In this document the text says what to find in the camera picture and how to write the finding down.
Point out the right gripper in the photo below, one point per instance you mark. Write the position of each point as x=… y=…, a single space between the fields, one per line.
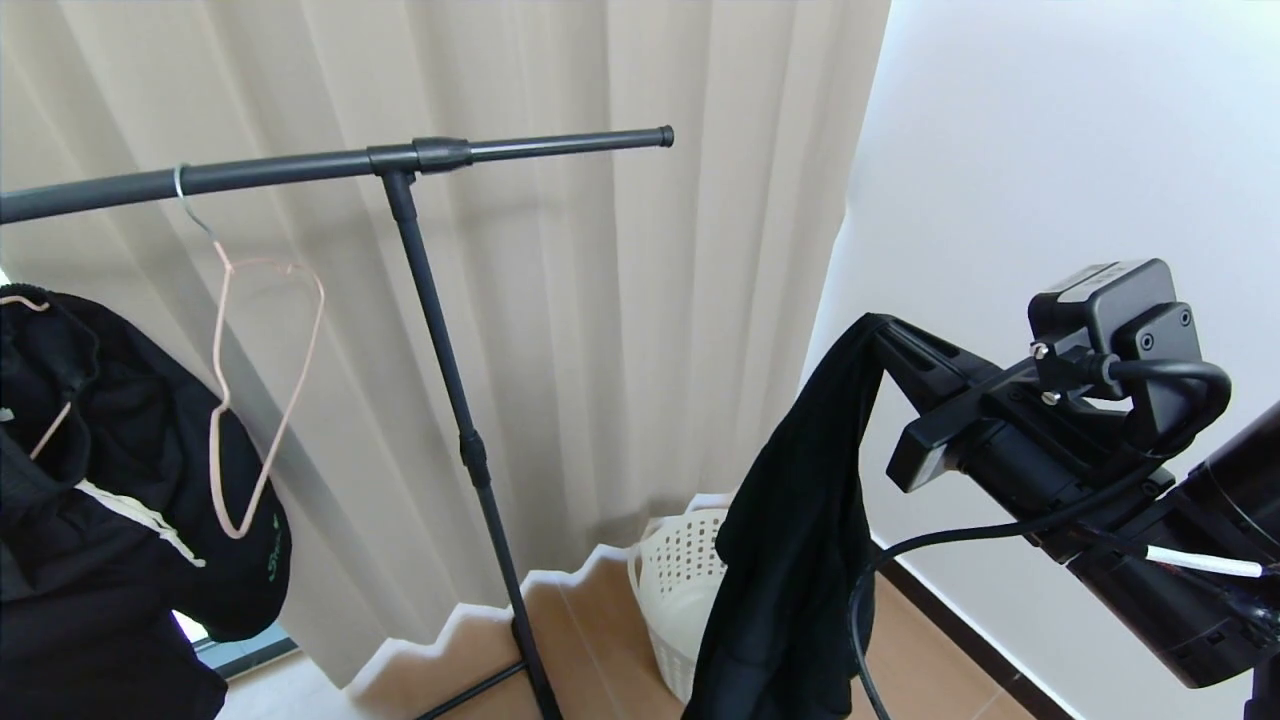
x=1020 y=450

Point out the black garment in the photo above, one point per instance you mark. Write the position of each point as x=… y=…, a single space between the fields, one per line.
x=800 y=550

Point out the pink clothes hanger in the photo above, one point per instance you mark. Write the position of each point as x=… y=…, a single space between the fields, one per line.
x=216 y=350
x=50 y=431

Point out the black shorts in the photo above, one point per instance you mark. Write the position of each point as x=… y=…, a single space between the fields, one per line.
x=100 y=560

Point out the white laundry basket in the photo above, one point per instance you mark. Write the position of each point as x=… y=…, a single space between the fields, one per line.
x=680 y=600

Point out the black clothes rack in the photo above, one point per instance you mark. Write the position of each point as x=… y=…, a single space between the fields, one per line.
x=420 y=155

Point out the beige curtain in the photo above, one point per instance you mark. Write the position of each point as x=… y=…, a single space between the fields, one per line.
x=600 y=350

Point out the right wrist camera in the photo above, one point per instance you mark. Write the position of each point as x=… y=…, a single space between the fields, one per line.
x=1120 y=310

